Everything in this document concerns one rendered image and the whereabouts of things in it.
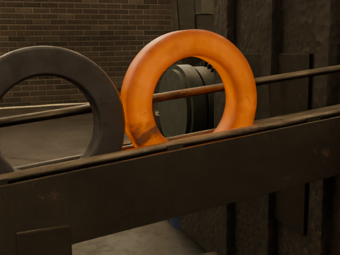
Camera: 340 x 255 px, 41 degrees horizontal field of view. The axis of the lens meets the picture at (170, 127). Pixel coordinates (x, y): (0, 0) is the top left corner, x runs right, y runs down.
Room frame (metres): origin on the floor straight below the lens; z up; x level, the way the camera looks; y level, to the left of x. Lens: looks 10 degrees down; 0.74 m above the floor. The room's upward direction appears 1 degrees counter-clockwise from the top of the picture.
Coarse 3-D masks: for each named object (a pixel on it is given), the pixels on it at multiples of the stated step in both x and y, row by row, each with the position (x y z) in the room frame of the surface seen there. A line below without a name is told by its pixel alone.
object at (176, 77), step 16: (208, 64) 2.00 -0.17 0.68; (176, 80) 1.94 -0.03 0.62; (192, 80) 1.88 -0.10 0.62; (208, 80) 1.92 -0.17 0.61; (192, 96) 1.84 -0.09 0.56; (208, 96) 1.88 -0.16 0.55; (160, 112) 2.13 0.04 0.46; (176, 112) 1.95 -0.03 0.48; (192, 112) 1.84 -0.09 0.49; (208, 112) 1.87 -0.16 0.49; (176, 128) 1.95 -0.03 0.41; (192, 128) 1.84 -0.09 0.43; (208, 128) 1.88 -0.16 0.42; (192, 224) 1.69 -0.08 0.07; (208, 224) 1.56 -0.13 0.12; (208, 240) 1.56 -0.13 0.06
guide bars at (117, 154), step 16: (320, 112) 0.63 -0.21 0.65; (336, 112) 0.64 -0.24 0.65; (240, 128) 0.59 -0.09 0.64; (256, 128) 0.59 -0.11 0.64; (272, 128) 0.60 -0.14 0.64; (160, 144) 0.55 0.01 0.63; (176, 144) 0.55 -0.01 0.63; (192, 144) 0.56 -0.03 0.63; (80, 160) 0.51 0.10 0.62; (96, 160) 0.51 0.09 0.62; (112, 160) 0.52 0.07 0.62; (0, 176) 0.48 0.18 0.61; (16, 176) 0.48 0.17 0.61; (32, 176) 0.49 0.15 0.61
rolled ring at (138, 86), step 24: (144, 48) 0.58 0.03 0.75; (168, 48) 0.57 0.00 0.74; (192, 48) 0.58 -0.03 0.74; (216, 48) 0.59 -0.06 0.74; (144, 72) 0.55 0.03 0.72; (240, 72) 0.61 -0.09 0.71; (120, 96) 0.57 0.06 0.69; (144, 96) 0.55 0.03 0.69; (240, 96) 0.61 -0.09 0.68; (144, 120) 0.55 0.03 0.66; (240, 120) 0.61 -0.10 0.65; (144, 144) 0.55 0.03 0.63
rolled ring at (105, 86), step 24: (24, 48) 0.51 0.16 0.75; (48, 48) 0.52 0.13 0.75; (0, 72) 0.50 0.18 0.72; (24, 72) 0.51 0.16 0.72; (48, 72) 0.52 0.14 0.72; (72, 72) 0.53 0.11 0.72; (96, 72) 0.54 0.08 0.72; (0, 96) 0.50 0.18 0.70; (96, 96) 0.54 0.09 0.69; (96, 120) 0.55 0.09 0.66; (120, 120) 0.55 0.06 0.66; (96, 144) 0.54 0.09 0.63; (120, 144) 0.55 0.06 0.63; (0, 168) 0.49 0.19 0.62
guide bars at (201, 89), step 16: (256, 80) 0.69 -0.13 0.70; (272, 80) 0.70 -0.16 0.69; (160, 96) 0.63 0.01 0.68; (176, 96) 0.64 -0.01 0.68; (272, 96) 0.70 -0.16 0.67; (48, 112) 0.58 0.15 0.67; (64, 112) 0.58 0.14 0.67; (80, 112) 0.59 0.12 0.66; (272, 112) 0.70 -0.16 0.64; (304, 112) 0.70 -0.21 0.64; (64, 160) 0.56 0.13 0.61
